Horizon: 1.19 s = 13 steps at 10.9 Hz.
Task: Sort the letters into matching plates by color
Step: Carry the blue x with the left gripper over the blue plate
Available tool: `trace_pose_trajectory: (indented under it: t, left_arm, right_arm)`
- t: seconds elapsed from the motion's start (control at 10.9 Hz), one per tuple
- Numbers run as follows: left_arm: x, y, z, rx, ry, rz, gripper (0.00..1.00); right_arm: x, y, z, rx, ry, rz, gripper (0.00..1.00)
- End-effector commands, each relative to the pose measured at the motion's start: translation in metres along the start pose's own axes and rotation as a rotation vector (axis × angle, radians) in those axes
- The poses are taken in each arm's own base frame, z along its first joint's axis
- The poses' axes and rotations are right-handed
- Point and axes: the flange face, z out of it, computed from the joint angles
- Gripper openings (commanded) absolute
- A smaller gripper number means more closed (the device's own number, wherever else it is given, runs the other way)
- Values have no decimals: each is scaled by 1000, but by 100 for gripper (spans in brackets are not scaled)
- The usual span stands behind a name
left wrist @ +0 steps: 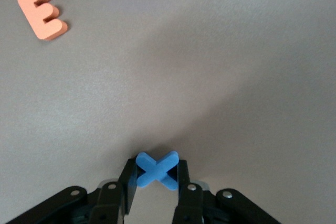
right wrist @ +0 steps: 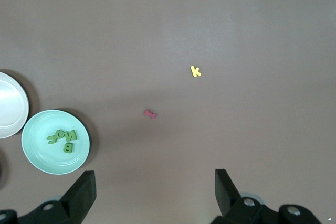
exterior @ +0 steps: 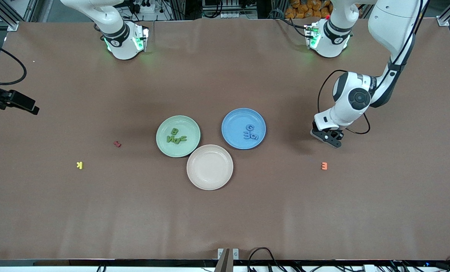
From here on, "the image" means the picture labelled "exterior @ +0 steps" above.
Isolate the blue plate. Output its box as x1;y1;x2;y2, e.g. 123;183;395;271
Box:
221;108;267;150

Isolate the beige plate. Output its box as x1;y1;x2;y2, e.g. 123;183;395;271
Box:
186;144;234;191

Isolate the pile of orange objects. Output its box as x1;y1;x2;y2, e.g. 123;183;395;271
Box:
285;0;333;19

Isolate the green plate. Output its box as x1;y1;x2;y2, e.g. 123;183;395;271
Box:
156;115;201;158

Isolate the white power strip with plugs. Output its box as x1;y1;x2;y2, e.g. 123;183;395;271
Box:
132;0;155;14

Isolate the black cable loop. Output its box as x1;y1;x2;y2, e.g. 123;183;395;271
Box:
248;247;286;272

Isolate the grey metal table bracket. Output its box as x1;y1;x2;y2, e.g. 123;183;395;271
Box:
217;248;239;261

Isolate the grey camera post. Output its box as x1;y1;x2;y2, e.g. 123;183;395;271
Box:
214;248;231;272

